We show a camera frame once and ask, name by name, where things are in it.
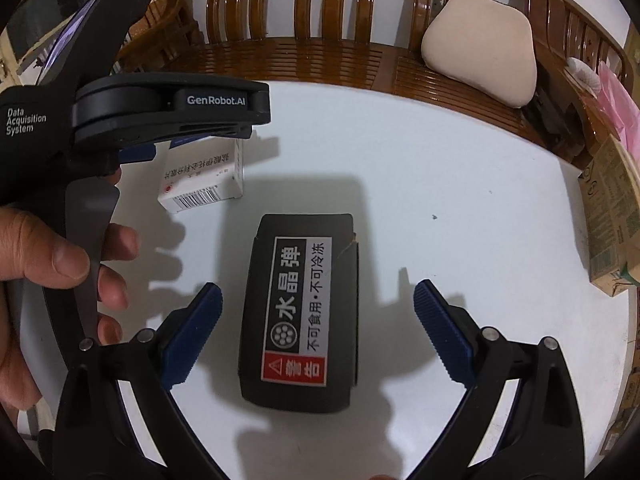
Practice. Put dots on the black box white label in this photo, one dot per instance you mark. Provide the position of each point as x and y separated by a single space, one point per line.
300 310

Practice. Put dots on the dark bundle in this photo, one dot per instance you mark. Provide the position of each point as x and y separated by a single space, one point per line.
555 125

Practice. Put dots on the pink plastic bag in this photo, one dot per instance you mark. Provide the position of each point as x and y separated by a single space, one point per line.
622 100

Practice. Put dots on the person's left hand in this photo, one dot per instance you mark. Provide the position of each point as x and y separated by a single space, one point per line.
35 250

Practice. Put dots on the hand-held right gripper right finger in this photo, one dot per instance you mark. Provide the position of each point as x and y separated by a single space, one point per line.
442 330

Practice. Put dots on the wooden slatted bench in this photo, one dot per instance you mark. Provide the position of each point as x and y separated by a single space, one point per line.
320 65

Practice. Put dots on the beige cushion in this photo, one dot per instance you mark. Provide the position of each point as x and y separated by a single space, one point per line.
480 50

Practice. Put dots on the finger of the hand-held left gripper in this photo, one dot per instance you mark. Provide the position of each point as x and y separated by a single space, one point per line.
150 105
210 136

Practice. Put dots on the white crumpled cloth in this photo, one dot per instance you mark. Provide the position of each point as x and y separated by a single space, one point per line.
582 72

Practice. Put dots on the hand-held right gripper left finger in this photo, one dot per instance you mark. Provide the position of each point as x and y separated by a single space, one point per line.
192 330

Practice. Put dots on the green-printed cardboard box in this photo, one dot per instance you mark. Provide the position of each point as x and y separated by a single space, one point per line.
610 210

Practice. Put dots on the white medicine box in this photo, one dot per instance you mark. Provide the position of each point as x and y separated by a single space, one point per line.
200 180

